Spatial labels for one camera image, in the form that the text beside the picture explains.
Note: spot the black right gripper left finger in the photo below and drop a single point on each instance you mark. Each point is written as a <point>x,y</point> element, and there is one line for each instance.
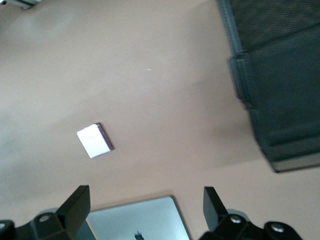
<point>50,225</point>

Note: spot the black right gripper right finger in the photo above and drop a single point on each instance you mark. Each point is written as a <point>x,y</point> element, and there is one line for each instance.
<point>237,227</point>

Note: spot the white phone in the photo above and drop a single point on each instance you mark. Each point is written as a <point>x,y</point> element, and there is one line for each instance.
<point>93,141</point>

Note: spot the silver closed laptop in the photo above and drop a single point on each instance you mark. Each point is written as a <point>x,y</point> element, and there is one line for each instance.
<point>140,220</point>

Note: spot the black mesh desk organizer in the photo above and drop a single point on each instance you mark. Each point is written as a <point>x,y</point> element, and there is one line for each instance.
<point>280,87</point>

